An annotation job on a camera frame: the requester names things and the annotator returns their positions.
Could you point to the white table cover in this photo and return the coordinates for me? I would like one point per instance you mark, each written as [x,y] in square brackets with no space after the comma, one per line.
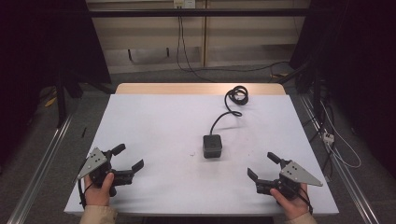
[155,130]

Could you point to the black horizontal bar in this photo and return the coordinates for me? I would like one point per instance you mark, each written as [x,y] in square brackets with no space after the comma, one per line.
[199,12]

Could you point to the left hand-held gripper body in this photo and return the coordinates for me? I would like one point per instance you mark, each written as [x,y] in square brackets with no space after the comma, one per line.
[93,163]

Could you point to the black power adapter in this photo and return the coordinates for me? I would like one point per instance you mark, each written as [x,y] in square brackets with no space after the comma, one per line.
[212,146]

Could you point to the person's right hand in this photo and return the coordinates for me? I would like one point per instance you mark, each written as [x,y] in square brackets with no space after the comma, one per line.
[292,205]

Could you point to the dark curtain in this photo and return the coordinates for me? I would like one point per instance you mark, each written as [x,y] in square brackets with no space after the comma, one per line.
[37,46]
[364,62]

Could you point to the wooden table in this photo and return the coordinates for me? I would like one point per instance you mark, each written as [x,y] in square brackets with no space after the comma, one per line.
[174,88]

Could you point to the person's left hand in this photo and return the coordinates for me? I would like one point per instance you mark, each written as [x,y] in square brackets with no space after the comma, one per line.
[99,193]

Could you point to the aluminium floor rail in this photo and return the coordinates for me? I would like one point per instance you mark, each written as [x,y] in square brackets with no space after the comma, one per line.
[40,169]
[342,169]

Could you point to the black metal stand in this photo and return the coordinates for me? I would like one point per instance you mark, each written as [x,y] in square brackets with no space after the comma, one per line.
[316,90]
[60,99]

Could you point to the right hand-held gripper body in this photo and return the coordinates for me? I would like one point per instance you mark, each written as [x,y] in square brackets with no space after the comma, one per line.
[295,174]

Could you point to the white wall socket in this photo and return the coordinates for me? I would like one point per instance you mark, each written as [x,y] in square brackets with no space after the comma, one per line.
[184,3]

